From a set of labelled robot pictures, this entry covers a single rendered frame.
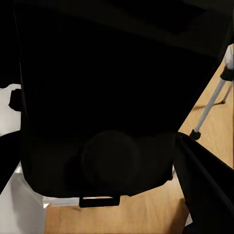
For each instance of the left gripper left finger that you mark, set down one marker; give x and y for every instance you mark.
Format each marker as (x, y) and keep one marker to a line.
(9, 156)

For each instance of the camera tripod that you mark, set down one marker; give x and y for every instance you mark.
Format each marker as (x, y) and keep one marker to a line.
(227, 75)

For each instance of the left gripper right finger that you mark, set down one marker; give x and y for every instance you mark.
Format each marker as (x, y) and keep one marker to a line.
(207, 184)

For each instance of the digital camera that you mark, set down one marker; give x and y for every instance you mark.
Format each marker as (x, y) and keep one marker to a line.
(105, 87)

